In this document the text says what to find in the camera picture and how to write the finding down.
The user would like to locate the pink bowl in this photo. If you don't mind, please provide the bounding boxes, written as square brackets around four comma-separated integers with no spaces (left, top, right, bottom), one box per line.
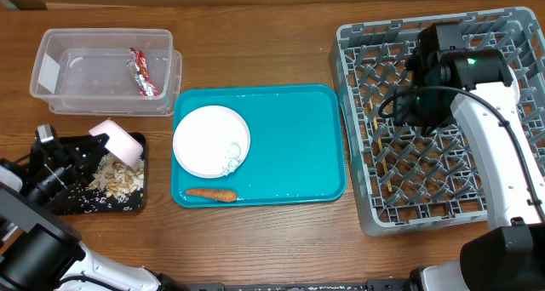
[89,120,143,168]

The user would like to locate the food scraps rice and nuts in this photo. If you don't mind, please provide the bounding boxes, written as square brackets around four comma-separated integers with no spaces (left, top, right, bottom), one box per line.
[87,153,145,203]

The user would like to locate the wooden chopstick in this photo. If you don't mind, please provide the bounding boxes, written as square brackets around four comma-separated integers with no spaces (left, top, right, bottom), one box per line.
[377,137,393,192]
[369,99,380,131]

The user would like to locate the red silver snack wrapper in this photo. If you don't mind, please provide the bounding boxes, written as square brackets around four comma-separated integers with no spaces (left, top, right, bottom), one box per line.
[127,48,159,96]

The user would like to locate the pink round plate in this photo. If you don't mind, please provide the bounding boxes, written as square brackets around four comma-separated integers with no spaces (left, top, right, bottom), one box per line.
[173,106,251,179]

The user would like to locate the white tissue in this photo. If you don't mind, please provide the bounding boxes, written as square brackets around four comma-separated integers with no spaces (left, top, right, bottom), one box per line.
[222,142,242,176]

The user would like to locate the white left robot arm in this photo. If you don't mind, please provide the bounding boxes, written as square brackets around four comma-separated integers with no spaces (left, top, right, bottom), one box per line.
[1,121,184,291]

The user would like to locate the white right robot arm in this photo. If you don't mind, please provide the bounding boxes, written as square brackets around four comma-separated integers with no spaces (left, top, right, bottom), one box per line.
[384,22,544,290]

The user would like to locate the black waste tray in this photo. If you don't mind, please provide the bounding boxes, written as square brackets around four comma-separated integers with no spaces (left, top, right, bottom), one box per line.
[24,150,147,215]

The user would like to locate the grey dishwasher rack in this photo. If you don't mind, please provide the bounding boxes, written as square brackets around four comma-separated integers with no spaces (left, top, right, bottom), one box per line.
[330,7,544,236]

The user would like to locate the clear plastic bin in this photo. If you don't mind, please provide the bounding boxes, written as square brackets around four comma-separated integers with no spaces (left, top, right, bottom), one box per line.
[29,28,182,117]

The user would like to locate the orange carrot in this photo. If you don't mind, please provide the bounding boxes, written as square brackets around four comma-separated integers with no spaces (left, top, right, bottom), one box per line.
[184,188,238,203]

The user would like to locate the teal plastic tray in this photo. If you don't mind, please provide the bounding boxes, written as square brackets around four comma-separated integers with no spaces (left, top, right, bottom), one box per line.
[170,84,347,208]

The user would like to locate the black mounting rail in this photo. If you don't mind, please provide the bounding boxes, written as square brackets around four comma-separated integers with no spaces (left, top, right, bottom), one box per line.
[182,278,412,291]

